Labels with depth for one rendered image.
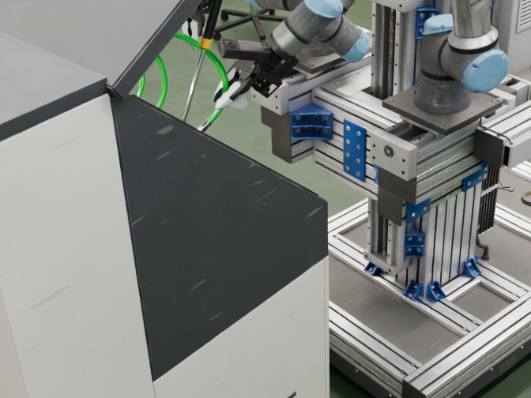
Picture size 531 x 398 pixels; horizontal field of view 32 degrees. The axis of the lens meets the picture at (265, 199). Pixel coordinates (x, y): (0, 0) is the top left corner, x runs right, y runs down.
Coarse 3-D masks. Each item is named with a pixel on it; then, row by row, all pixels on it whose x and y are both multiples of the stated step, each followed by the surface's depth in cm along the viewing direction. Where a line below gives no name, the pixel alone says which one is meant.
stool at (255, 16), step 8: (256, 8) 541; (224, 16) 562; (240, 16) 551; (248, 16) 544; (256, 16) 543; (264, 16) 543; (272, 16) 544; (224, 24) 538; (232, 24) 538; (256, 24) 535; (216, 32) 536; (264, 32) 527; (216, 40) 539; (264, 40) 526
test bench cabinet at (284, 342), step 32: (288, 288) 220; (320, 288) 231; (256, 320) 215; (288, 320) 225; (320, 320) 237; (224, 352) 210; (256, 352) 219; (288, 352) 231; (320, 352) 243; (160, 384) 196; (192, 384) 204; (224, 384) 214; (256, 384) 224; (288, 384) 236; (320, 384) 249
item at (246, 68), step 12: (276, 48) 201; (240, 60) 208; (276, 60) 205; (288, 60) 204; (240, 72) 206; (252, 72) 203; (264, 72) 204; (276, 72) 207; (252, 84) 207; (264, 84) 208; (276, 84) 207
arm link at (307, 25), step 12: (312, 0) 196; (324, 0) 195; (336, 0) 198; (300, 12) 197; (312, 12) 196; (324, 12) 196; (336, 12) 196; (288, 24) 199; (300, 24) 198; (312, 24) 197; (324, 24) 198; (336, 24) 199; (300, 36) 199; (312, 36) 200; (324, 36) 200
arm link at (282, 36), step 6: (282, 24) 200; (276, 30) 201; (282, 30) 200; (288, 30) 199; (276, 36) 201; (282, 36) 200; (288, 36) 199; (294, 36) 199; (276, 42) 201; (282, 42) 200; (288, 42) 200; (294, 42) 199; (300, 42) 200; (282, 48) 200; (288, 48) 200; (294, 48) 200; (300, 48) 201; (288, 54) 202; (294, 54) 202
